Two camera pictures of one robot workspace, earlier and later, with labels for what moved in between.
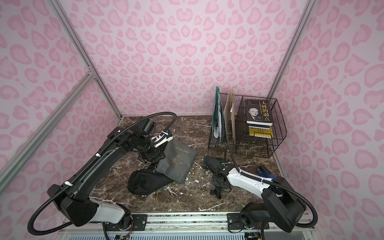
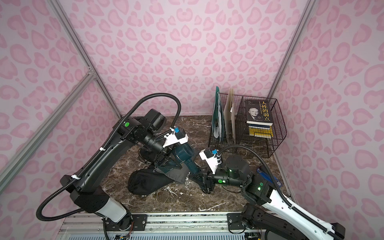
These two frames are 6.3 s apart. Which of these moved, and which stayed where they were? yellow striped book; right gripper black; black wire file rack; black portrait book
Moved: right gripper black
Stayed: yellow striped book; black wire file rack; black portrait book
